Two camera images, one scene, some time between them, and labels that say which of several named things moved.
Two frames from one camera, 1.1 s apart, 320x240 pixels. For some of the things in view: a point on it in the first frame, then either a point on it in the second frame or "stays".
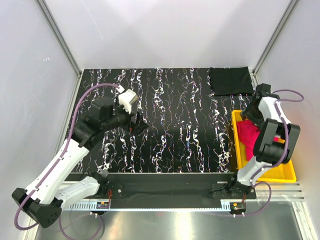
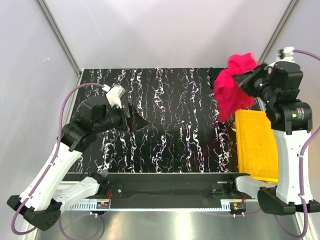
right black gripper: [251, 113] → [252, 78]
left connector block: [102, 205] stays
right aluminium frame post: [288, 11] stays
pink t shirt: [248, 134] → [230, 95]
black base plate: [169, 186] stays
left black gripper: [133, 121] stays
